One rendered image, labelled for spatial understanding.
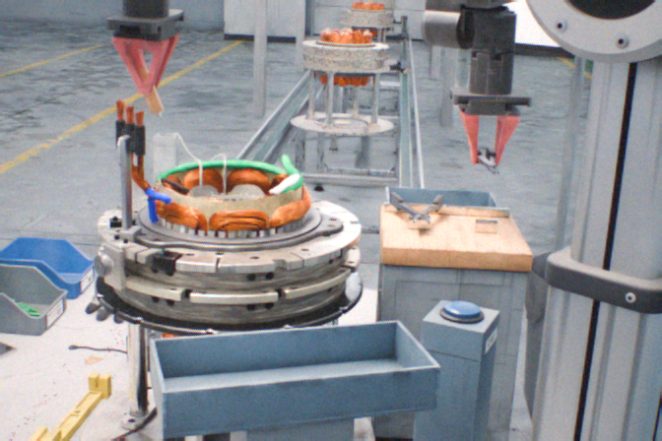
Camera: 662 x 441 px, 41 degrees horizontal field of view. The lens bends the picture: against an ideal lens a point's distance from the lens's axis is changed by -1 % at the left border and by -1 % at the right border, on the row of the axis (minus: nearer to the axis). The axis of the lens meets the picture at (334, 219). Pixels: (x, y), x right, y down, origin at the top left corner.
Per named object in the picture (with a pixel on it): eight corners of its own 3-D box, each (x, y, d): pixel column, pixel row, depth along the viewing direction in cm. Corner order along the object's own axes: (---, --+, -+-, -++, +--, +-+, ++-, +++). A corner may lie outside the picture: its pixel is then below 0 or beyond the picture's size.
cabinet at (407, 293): (369, 379, 140) (379, 220, 132) (489, 385, 140) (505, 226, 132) (370, 444, 121) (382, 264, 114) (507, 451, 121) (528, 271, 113)
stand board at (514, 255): (378, 220, 133) (379, 204, 132) (506, 225, 132) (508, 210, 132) (381, 264, 113) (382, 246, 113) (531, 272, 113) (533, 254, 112)
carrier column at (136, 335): (132, 412, 122) (128, 270, 116) (151, 413, 122) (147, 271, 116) (127, 421, 120) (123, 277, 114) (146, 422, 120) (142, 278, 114)
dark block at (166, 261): (162, 263, 99) (162, 245, 99) (182, 267, 99) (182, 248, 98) (152, 269, 97) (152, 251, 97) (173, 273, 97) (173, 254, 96)
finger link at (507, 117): (457, 157, 125) (461, 92, 122) (508, 158, 125) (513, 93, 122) (462, 169, 119) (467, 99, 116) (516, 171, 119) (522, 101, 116)
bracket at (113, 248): (118, 279, 103) (117, 235, 101) (135, 287, 100) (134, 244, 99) (103, 282, 102) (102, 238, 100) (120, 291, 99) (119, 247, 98)
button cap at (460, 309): (439, 316, 100) (440, 307, 99) (450, 304, 103) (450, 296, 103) (474, 323, 98) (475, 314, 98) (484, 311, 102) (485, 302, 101)
